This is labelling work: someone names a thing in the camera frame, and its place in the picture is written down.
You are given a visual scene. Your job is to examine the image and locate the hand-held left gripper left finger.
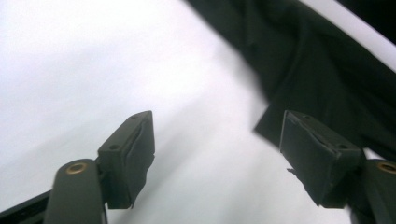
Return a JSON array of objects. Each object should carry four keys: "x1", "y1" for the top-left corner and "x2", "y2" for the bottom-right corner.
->
[{"x1": 97, "y1": 110, "x2": 156, "y2": 210}]

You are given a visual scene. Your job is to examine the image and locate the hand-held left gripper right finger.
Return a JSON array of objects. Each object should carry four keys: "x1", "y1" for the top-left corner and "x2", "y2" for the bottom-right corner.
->
[{"x1": 278, "y1": 109, "x2": 364, "y2": 209}]

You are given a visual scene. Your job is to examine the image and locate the black pants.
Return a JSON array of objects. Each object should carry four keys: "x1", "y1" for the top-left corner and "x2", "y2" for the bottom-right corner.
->
[{"x1": 183, "y1": 0, "x2": 396, "y2": 162}]

